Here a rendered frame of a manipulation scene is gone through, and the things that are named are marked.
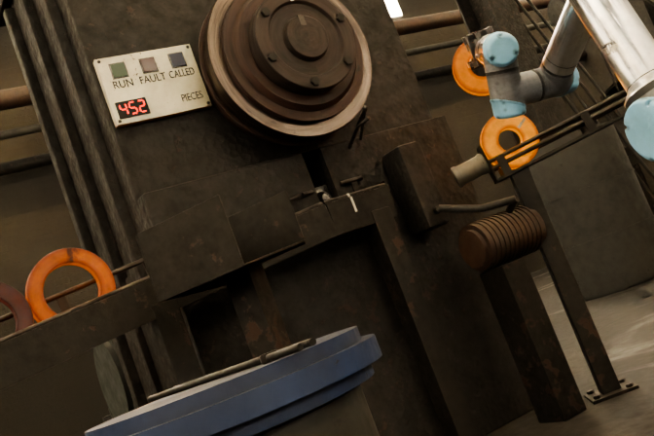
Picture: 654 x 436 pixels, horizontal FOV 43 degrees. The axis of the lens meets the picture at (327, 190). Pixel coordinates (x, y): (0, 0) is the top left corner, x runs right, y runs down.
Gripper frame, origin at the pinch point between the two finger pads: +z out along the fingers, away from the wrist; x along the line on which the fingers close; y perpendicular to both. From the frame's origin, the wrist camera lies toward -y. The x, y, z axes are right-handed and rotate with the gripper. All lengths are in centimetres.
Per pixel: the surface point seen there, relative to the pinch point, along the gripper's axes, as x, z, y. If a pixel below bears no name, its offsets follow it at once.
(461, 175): 15.7, -0.7, -26.6
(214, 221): 66, -72, -4
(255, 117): 59, -14, 9
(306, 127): 48.4, -8.4, 1.6
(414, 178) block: 27.6, -0.5, -22.4
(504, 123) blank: -0.4, 2.7, -18.5
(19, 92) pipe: 302, 510, 102
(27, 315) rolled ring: 113, -56, -9
